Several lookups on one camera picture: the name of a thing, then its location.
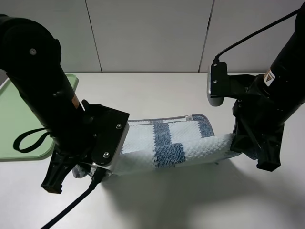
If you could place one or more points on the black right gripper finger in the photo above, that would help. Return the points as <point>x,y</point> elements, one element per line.
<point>245,137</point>
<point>270,147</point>

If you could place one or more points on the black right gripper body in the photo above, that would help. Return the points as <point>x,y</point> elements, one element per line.
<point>267,107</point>

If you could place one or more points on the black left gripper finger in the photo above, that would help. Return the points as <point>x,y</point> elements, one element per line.
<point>60,165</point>

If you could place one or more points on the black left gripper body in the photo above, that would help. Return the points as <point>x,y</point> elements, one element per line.
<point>90,133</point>

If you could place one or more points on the blue white striped towel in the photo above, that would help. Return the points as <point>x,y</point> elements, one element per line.
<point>153,144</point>

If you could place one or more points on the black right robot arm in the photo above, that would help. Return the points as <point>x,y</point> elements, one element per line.
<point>290,62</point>

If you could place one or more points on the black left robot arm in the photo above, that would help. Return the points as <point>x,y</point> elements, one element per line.
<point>31,58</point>

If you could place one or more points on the green plastic tray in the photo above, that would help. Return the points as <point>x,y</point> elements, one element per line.
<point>16,118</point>

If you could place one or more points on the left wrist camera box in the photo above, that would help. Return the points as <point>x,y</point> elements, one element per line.
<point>106,152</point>

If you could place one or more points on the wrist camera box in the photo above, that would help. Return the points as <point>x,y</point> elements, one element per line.
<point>106,152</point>
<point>217,83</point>

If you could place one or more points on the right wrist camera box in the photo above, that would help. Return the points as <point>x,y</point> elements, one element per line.
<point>217,83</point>

